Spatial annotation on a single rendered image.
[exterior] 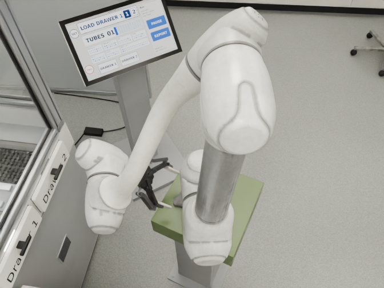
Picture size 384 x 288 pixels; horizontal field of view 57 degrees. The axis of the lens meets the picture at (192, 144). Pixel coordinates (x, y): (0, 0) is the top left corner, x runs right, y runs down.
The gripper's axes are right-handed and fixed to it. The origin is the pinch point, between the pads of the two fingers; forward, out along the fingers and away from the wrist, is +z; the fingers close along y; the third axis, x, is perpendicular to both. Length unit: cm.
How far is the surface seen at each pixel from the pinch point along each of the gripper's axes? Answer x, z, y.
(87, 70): -49, -23, -50
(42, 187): -43, -28, 9
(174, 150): -84, 79, -50
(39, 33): -151, -15, -107
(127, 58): -39, -10, -61
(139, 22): -34, -14, -79
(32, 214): -41, -29, 20
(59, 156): -47, -23, -6
